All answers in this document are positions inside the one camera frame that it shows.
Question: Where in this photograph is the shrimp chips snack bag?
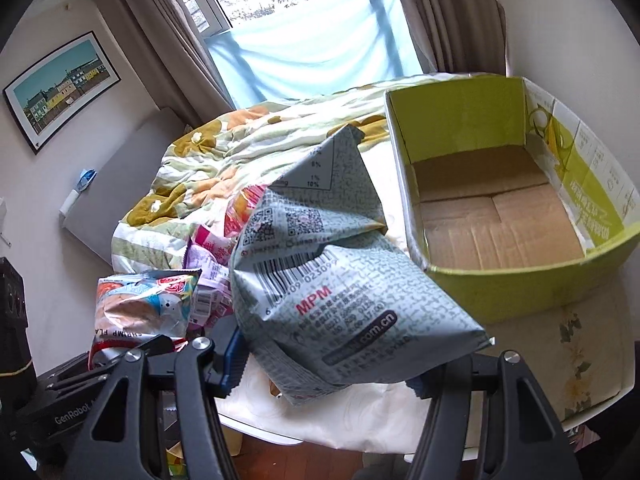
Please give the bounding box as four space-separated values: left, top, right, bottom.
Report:
88 269 201 370

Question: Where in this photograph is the grey green snack bag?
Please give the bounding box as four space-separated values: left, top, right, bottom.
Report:
230 126 489 405

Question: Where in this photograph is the purple snack bag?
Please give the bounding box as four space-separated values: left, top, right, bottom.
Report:
183 226 234 330

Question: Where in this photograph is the grey headboard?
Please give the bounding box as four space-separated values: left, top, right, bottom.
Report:
61 108 186 263

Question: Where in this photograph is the floral striped quilt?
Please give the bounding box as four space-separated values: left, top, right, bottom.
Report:
111 74 450 273

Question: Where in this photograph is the green cardboard box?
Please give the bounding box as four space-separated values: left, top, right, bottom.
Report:
385 75 639 324

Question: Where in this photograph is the red pink snack bag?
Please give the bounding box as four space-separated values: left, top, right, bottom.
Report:
224 185 266 238

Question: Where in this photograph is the framed town picture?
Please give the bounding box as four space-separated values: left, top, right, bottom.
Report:
3 30 120 154

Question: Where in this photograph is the left brown curtain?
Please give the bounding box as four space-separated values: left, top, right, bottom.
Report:
125 0 233 126

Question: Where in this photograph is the brown curtain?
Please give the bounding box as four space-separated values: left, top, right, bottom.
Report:
399 0 506 75
125 0 233 126

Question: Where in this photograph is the right brown curtain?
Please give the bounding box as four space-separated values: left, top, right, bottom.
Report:
399 0 506 75

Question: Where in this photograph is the light blue window cloth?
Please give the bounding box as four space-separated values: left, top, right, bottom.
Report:
205 0 422 107

